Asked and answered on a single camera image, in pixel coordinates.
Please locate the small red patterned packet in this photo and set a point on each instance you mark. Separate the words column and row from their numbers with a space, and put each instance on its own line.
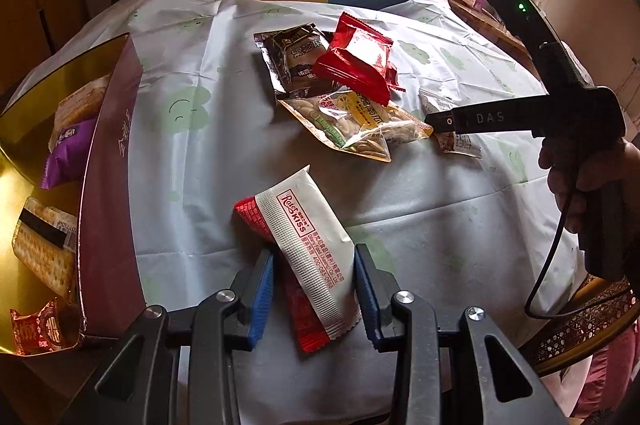
column 45, row 327

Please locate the gold tin box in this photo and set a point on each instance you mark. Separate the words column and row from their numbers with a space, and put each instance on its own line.
column 115, row 205

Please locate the shiny red snack packet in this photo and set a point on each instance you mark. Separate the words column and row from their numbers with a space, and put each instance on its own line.
column 355, row 55

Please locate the small brown snack packet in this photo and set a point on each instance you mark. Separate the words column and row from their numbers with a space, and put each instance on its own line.
column 462, row 145

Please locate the red grid snack packet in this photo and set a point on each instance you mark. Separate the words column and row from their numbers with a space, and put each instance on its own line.
column 250, row 217

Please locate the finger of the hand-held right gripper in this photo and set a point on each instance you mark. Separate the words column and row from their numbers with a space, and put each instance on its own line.
column 445, row 121

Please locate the white printed tablecloth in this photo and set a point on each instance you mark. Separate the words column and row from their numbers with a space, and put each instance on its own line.
column 200, row 155

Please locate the person's right hand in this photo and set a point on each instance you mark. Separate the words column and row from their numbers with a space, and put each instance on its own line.
column 565, row 175

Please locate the person's pink clothing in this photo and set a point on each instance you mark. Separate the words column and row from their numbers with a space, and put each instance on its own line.
column 615, row 380

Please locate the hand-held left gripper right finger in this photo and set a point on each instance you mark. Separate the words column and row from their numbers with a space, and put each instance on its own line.
column 367, row 295

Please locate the wicker chair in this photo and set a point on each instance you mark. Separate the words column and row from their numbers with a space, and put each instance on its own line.
column 575, row 335

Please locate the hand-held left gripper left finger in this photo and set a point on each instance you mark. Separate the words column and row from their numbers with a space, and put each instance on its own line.
column 262, row 300

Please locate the wooden wardrobe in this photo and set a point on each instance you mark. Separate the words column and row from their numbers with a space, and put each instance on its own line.
column 30, row 5

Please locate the white and red snack packet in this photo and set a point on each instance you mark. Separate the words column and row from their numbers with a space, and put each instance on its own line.
column 305, row 245

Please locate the clear pastry packet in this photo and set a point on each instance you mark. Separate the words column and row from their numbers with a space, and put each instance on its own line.
column 80, row 105

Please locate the clear seed packet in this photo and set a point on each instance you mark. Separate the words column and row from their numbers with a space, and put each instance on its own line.
column 350, row 125

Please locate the wooden sideboard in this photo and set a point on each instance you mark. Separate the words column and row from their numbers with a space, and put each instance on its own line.
column 500, row 30

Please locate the dark brown snack packet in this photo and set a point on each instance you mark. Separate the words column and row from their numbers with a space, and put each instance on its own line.
column 295, row 55

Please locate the purple snack packet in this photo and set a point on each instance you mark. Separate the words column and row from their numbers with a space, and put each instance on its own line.
column 65, row 155

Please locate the clear cracker packet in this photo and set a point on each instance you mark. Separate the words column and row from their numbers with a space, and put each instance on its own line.
column 40, row 250

